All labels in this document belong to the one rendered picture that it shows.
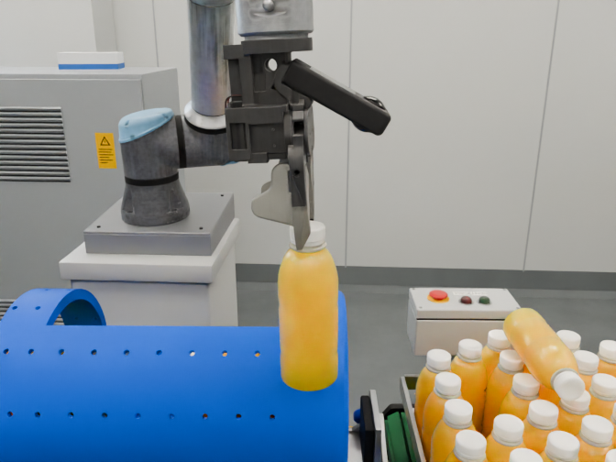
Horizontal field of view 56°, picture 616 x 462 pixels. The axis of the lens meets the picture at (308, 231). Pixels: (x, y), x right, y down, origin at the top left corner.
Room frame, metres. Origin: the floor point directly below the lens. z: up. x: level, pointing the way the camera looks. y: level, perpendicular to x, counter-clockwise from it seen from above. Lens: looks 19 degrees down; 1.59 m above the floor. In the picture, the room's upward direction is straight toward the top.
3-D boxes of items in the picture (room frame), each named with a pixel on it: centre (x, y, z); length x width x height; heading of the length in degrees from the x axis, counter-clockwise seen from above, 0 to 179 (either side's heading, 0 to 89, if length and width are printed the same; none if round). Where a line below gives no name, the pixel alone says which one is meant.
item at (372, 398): (0.74, -0.10, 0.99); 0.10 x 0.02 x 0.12; 179
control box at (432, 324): (1.03, -0.31, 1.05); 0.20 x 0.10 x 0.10; 89
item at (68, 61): (2.53, 0.91, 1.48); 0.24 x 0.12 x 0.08; 94
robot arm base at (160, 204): (1.24, 0.34, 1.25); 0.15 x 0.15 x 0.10
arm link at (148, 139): (1.24, 0.34, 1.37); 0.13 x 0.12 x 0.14; 106
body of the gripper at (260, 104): (0.60, 0.04, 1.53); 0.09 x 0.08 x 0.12; 85
